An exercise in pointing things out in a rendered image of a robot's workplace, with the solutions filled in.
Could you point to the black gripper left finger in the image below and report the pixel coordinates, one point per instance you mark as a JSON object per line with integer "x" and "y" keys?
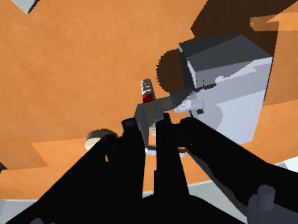
{"x": 65, "y": 201}

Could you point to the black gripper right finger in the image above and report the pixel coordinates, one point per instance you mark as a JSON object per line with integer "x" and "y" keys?
{"x": 263, "y": 192}

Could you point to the grey flat bar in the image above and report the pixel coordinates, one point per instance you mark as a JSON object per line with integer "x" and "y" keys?
{"x": 152, "y": 151}

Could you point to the grey shaft with beige toothed gear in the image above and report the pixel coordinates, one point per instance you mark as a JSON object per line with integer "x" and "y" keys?
{"x": 148, "y": 97}

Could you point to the light grey box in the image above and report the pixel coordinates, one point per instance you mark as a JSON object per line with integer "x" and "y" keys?
{"x": 226, "y": 78}

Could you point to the beige short cylinder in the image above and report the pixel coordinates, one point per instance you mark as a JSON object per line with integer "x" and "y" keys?
{"x": 93, "y": 137}

